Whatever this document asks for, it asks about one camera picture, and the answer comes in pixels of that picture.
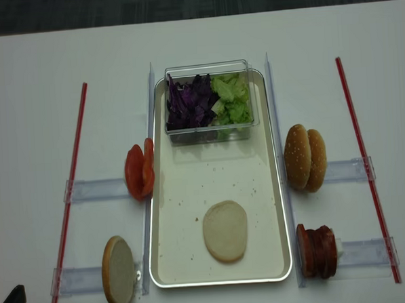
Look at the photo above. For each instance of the clear track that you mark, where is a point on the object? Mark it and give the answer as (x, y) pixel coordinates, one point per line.
(374, 252)
(358, 169)
(73, 281)
(77, 191)

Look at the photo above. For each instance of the right lower clear track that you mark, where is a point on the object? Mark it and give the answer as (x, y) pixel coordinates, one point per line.
(374, 252)

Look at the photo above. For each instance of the inner tomato slice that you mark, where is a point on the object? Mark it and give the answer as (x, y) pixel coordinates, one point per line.
(148, 174)

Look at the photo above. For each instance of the red rail strip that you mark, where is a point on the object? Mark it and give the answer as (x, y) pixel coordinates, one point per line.
(395, 270)
(67, 206)

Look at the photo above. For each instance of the front sesame bun top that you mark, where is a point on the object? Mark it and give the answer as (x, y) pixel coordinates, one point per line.
(297, 156)

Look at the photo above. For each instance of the white patty pusher block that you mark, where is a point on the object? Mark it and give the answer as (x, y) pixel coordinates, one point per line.
(339, 245)

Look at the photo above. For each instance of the rear sesame bun top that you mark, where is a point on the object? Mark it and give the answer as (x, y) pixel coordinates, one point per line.
(318, 161)

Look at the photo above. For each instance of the purple cabbage shreds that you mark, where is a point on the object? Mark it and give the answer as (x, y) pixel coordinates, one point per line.
(190, 105)

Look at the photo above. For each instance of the tomato slice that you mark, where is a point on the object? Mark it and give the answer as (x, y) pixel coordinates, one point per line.
(148, 174)
(133, 172)

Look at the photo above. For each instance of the outer tomato slice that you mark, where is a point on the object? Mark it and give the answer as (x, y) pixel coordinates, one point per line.
(133, 172)

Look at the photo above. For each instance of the left red rail strip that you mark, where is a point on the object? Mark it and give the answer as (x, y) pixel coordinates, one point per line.
(67, 206)

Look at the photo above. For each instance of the sesame bun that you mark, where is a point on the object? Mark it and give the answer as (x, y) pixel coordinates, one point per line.
(318, 161)
(297, 156)

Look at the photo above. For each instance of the left lower clear track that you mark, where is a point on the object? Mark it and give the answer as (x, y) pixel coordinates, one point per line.
(73, 281)

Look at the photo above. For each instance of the green lettuce pieces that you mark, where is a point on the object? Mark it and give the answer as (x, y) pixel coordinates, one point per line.
(233, 96)

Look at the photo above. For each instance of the left upper clear track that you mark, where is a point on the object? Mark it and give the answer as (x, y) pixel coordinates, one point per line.
(77, 191)

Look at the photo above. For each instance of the right upper clear track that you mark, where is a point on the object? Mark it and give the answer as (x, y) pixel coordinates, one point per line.
(358, 169)

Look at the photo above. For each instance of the bun bottom on tray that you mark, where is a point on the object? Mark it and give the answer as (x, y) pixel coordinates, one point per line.
(225, 231)

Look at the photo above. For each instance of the rear meat patties stack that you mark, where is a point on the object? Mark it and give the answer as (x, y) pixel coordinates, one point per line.
(325, 251)

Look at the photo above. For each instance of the front meat patty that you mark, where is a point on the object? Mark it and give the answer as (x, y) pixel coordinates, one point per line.
(306, 252)

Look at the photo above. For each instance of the left clear long rail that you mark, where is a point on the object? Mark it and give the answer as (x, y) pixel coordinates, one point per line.
(145, 279)

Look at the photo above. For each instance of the clear plastic salad box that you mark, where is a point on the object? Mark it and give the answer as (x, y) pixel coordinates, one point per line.
(212, 133)

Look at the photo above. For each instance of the silver metal tray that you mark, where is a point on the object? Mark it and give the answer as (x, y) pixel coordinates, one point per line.
(190, 179)

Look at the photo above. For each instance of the upright bun bottom slice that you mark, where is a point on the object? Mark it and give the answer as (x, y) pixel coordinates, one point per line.
(118, 272)

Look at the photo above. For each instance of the right red rail strip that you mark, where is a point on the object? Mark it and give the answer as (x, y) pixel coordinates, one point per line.
(395, 270)

